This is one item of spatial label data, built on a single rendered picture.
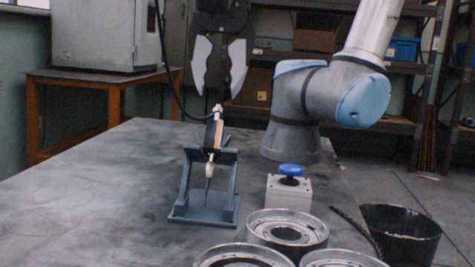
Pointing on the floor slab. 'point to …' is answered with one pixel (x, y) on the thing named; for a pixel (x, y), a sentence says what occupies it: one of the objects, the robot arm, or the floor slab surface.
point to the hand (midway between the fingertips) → (217, 89)
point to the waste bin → (398, 226)
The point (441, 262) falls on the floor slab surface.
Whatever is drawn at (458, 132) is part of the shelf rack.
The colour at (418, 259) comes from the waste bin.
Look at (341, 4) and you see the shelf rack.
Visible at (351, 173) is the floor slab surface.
